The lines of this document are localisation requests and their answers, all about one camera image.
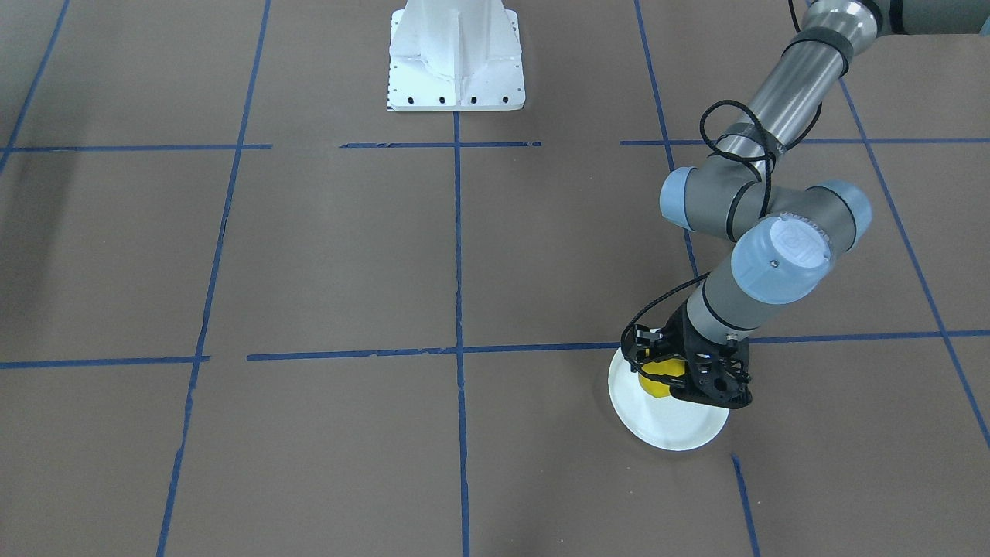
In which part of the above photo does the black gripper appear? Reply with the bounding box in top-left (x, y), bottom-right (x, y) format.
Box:
top-left (630, 301), bottom-right (736, 384)

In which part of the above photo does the yellow lemon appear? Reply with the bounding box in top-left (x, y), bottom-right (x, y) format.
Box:
top-left (639, 357), bottom-right (685, 399)

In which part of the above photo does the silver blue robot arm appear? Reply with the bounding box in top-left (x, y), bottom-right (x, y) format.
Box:
top-left (622, 1), bottom-right (988, 388)

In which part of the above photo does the white round plate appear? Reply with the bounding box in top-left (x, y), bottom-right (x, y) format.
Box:
top-left (608, 350), bottom-right (731, 452)

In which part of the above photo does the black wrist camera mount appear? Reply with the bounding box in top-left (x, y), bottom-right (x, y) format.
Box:
top-left (671, 340), bottom-right (753, 409)

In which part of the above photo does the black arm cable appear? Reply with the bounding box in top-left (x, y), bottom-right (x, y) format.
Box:
top-left (621, 99), bottom-right (822, 349)

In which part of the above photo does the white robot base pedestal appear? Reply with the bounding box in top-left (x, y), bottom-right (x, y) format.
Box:
top-left (387, 1), bottom-right (527, 112)

